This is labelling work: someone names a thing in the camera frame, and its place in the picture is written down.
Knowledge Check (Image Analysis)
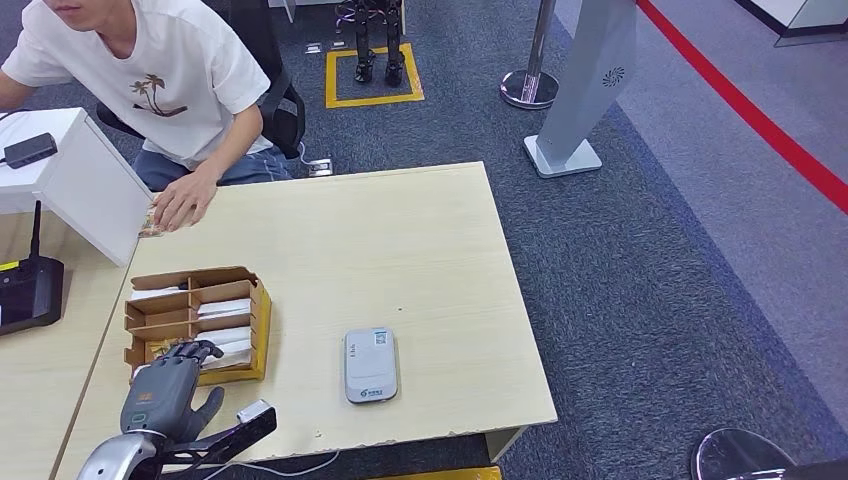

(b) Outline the standing humanoid robot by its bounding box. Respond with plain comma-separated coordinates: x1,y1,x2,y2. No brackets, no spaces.
334,0,407,88

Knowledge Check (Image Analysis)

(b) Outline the white counter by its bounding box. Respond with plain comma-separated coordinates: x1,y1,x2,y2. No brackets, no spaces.
735,0,848,48

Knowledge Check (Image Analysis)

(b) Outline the black office chair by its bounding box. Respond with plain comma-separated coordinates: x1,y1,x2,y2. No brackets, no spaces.
93,0,307,161

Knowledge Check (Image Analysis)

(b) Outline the small black device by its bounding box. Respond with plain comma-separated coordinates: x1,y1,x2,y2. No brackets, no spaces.
1,132,59,170

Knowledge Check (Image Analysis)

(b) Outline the brown cardboard organizer box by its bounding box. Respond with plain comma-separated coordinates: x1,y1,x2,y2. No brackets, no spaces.
123,266,273,388

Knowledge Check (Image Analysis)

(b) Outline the white cabinet box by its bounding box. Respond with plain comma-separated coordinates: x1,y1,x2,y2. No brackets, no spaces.
0,107,154,268

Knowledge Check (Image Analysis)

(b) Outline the stack of gold cards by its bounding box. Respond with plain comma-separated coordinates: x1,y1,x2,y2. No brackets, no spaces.
137,201,164,240

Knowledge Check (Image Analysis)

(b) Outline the round chrome base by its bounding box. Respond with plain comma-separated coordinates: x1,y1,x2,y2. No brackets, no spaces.
690,427,798,480

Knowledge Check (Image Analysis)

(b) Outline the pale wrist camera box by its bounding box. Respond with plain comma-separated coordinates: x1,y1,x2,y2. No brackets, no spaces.
236,399,273,425

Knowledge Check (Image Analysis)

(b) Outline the person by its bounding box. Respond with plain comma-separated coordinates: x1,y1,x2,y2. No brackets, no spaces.
0,0,294,233

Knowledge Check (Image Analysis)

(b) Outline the grey card reader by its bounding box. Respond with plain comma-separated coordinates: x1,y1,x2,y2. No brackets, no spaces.
342,328,400,405

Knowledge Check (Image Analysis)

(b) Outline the person's left hand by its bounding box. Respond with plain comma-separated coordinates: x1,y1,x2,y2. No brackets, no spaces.
152,170,220,233

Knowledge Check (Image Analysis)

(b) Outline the chrome stanchion post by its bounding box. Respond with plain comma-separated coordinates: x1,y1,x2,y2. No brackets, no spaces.
499,0,561,111

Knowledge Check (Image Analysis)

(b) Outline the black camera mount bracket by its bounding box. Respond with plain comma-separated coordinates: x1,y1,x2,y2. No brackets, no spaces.
158,405,278,465

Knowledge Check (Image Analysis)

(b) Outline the grey slanted pillar stand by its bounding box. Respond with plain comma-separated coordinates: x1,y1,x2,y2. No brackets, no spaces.
523,0,639,180

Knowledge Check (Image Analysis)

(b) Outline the white card sleeve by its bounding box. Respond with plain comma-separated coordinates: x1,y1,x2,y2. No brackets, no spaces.
196,298,253,322
130,286,189,303
193,326,253,349
198,339,254,371

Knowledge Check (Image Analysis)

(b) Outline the black router with antenna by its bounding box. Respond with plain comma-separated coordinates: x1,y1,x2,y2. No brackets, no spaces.
0,200,66,337

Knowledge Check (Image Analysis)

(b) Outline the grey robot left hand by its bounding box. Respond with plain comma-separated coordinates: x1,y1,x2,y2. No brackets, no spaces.
119,339,227,444

